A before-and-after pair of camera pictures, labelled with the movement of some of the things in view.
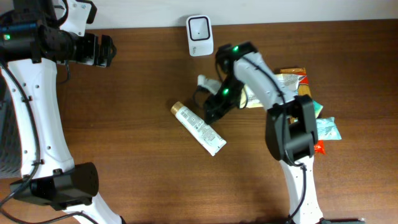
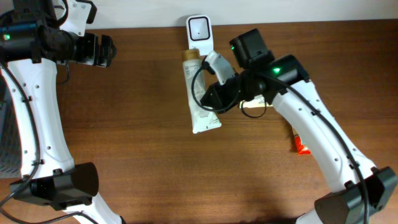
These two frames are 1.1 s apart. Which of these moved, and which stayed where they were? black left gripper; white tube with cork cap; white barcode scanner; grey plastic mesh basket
Moved: white tube with cork cap
Stayed: black left gripper; grey plastic mesh basket; white barcode scanner
